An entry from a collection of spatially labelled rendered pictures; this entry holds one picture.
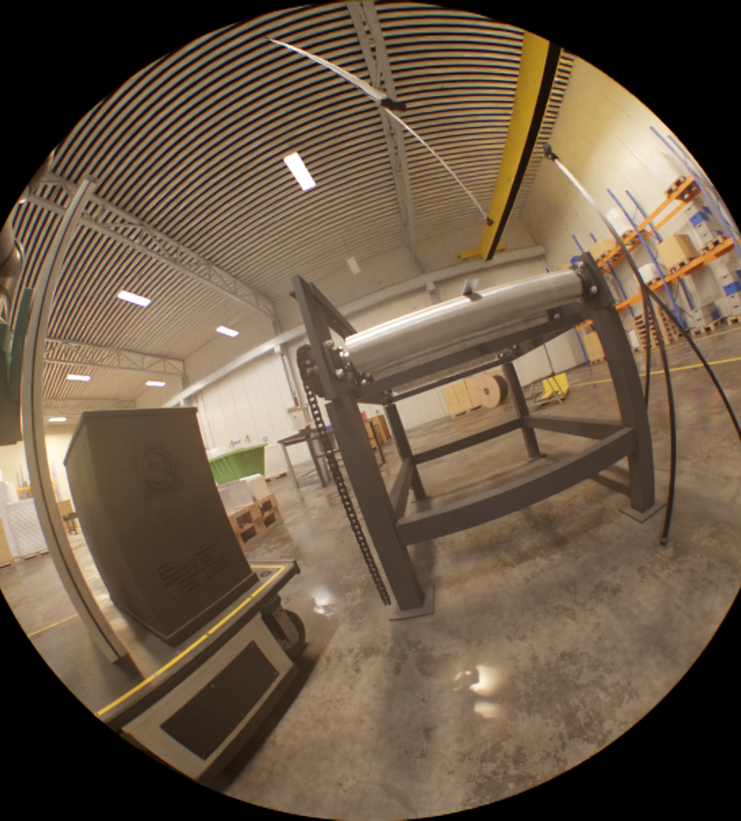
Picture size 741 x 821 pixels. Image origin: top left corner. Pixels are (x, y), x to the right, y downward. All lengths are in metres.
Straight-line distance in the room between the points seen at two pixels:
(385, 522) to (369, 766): 0.67
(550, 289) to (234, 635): 1.22
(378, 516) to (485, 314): 0.65
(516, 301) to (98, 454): 1.08
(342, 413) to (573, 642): 0.88
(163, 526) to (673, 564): 1.29
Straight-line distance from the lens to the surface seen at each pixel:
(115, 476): 0.63
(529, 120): 8.07
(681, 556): 0.98
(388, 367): 1.02
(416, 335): 0.73
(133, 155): 8.66
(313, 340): 0.76
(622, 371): 0.99
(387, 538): 0.81
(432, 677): 0.78
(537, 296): 0.86
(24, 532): 8.23
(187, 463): 0.72
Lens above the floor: 0.64
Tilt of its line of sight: 3 degrees up
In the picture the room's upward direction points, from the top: 19 degrees counter-clockwise
